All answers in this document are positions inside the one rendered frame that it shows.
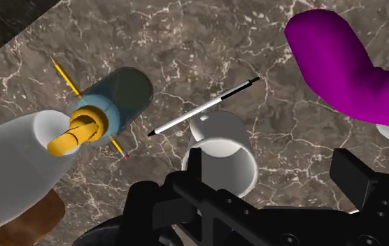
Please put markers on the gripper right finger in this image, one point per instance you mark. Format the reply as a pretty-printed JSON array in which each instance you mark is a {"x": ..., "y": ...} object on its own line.
[{"x": 382, "y": 197}]

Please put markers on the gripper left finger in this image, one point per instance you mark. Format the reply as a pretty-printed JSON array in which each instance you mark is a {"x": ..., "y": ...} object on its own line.
[{"x": 194, "y": 201}]

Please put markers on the white cup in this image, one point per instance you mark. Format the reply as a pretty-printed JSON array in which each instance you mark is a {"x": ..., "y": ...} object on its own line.
[{"x": 227, "y": 170}]

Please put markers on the white and black pen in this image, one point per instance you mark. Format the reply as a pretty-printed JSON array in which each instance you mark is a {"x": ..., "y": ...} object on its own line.
[{"x": 198, "y": 110}]

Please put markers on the blue bottle with yellow cap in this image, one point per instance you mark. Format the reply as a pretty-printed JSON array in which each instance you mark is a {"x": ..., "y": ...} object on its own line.
[{"x": 126, "y": 92}]

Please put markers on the purple curved vase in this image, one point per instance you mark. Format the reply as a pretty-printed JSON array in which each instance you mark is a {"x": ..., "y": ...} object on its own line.
[{"x": 334, "y": 64}]

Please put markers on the brown rounded object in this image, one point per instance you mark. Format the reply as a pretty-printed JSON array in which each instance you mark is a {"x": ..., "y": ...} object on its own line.
[{"x": 34, "y": 221}]

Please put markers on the yellow pencil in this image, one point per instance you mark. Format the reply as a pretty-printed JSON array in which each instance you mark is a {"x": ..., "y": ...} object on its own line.
[{"x": 65, "y": 77}]

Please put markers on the large white vase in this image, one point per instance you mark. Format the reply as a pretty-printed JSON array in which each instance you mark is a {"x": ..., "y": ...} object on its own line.
[{"x": 7, "y": 170}]

